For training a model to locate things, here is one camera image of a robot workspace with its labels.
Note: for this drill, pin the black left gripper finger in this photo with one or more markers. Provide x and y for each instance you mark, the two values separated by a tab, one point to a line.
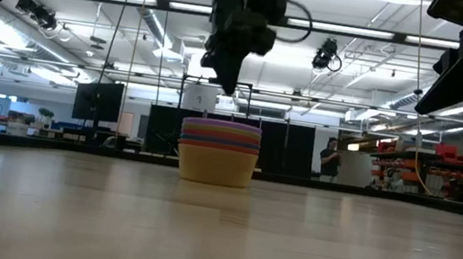
223	69
235	71

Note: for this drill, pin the purple plastic bowl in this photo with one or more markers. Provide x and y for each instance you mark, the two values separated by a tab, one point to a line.
222	124

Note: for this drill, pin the green plastic bowl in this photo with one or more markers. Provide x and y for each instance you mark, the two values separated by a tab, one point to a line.
221	131

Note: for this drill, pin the pink plastic bowl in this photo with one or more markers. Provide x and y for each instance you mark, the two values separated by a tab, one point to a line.
220	137

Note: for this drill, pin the yellow plastic bowl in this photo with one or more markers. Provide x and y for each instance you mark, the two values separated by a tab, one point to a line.
216	166

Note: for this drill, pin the black curtain panel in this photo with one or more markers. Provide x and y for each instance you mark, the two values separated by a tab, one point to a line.
283	148

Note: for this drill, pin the black ceiling-hung device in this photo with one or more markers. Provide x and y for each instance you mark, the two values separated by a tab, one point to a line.
324	54
37	11

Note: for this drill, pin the person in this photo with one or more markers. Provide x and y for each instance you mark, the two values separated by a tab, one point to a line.
331	159

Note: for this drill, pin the black computer monitor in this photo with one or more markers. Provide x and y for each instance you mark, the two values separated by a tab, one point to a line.
97	101

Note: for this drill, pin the green potted plant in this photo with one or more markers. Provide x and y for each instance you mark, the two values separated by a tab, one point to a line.
45	112

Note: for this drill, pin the shelf rack with red bins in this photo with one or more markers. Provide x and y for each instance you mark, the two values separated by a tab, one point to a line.
456	179

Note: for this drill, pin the black overhead frame bar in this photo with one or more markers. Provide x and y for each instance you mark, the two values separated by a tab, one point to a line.
165	4

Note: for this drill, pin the black aluminium table frame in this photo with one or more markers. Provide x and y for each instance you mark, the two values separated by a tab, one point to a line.
341	188

